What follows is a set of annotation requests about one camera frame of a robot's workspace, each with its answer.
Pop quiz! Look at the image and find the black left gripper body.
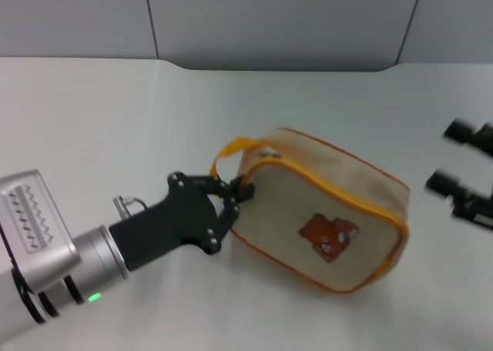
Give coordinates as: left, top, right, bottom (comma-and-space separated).
109, 170, 225, 272

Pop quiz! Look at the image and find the beige bear-print zipper bag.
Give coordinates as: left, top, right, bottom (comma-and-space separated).
209, 126, 411, 293

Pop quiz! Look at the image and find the silver cable connector with cable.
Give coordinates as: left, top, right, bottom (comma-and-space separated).
112, 195, 149, 222

